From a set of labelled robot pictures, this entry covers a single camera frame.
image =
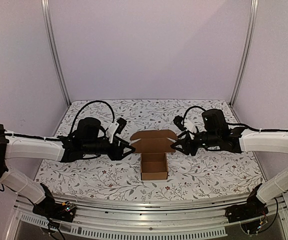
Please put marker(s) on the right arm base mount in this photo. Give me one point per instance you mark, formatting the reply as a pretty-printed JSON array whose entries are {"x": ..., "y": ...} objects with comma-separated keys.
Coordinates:
[{"x": 251, "y": 209}]

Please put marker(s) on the aluminium front rail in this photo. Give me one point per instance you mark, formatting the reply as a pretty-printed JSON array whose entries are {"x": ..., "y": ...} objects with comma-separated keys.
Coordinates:
[{"x": 184, "y": 213}]

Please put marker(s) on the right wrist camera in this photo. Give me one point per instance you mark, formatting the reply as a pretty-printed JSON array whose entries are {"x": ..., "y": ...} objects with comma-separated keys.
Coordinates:
[{"x": 186, "y": 126}]

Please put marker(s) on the perforated metal strip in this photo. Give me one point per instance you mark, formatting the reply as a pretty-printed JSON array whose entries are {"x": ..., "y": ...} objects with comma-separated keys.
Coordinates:
[{"x": 128, "y": 232}]

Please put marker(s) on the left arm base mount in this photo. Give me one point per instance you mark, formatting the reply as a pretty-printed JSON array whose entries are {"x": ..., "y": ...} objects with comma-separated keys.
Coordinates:
[{"x": 48, "y": 208}]

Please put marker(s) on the brown cardboard box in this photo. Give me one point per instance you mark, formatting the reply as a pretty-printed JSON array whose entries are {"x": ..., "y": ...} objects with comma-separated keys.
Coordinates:
[{"x": 153, "y": 147}]

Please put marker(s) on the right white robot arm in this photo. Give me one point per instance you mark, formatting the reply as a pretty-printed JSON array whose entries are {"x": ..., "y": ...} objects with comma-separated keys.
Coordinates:
[{"x": 263, "y": 140}]

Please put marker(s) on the aluminium corner post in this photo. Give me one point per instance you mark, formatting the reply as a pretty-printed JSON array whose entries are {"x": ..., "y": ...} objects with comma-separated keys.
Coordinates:
[
  {"x": 246, "y": 51},
  {"x": 45, "y": 6}
]

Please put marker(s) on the right aluminium corner post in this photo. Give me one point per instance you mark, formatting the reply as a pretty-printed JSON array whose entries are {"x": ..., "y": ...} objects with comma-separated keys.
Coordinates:
[{"x": 246, "y": 51}]

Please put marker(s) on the floral patterned table mat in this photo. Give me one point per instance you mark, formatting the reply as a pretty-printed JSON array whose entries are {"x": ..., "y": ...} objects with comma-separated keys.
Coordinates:
[{"x": 206, "y": 175}]

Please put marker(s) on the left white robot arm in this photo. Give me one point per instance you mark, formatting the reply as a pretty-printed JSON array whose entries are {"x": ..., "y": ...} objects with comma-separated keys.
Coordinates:
[{"x": 16, "y": 146}]

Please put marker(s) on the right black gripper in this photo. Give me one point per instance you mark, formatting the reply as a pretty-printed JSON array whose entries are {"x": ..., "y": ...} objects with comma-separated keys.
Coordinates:
[{"x": 188, "y": 143}]

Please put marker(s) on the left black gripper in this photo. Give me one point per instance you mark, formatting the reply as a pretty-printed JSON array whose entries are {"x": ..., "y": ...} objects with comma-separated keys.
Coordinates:
[{"x": 118, "y": 155}]

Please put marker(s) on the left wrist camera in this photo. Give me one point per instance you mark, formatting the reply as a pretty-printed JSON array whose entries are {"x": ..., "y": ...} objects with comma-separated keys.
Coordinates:
[{"x": 115, "y": 128}]

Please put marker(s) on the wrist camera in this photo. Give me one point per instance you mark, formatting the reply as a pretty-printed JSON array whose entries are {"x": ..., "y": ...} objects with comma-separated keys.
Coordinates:
[
  {"x": 186, "y": 126},
  {"x": 115, "y": 128}
]

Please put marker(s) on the left aluminium corner post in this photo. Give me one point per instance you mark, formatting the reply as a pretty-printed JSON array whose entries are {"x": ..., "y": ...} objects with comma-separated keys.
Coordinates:
[{"x": 45, "y": 6}]

